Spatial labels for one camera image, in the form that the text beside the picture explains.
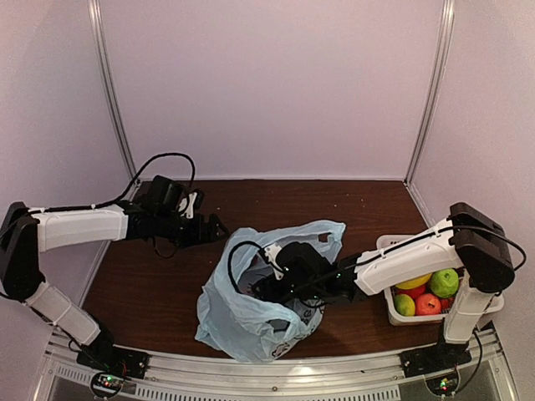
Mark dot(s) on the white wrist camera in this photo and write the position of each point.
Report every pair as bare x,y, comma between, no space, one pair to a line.
190,204
269,255

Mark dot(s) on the small green yellow fruit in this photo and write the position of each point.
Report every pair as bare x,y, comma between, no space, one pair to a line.
404,305

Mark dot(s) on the red apple front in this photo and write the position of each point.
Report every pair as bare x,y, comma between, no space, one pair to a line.
427,304

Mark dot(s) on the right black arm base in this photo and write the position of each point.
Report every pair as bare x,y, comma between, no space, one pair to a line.
434,358

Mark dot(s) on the light blue plastic bag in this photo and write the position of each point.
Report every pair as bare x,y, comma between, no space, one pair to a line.
232,320

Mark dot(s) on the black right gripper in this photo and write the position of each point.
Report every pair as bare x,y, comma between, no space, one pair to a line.
269,291

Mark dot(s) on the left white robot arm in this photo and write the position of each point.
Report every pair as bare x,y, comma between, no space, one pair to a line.
39,264

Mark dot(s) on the red apple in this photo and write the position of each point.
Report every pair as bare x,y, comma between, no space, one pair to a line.
414,293
427,304

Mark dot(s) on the large green apple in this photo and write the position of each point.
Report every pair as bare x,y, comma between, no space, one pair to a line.
444,283

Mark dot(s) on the white plastic basket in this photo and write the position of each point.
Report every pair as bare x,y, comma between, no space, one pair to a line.
395,318

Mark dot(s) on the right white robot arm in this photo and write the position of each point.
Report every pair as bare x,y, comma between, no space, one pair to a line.
466,239

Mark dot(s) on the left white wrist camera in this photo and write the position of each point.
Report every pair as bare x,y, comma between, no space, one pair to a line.
190,204

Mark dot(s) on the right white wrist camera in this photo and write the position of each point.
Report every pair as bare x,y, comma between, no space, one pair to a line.
269,255

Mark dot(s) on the pale yellow fruit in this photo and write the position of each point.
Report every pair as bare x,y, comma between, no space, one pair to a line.
414,283

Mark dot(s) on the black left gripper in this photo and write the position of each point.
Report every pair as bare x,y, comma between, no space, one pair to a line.
198,236

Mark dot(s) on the aluminium front rail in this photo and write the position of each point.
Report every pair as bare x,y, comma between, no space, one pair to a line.
375,376

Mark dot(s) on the red apple back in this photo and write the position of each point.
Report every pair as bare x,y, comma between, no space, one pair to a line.
414,293

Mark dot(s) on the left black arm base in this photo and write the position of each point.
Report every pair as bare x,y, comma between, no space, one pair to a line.
104,355

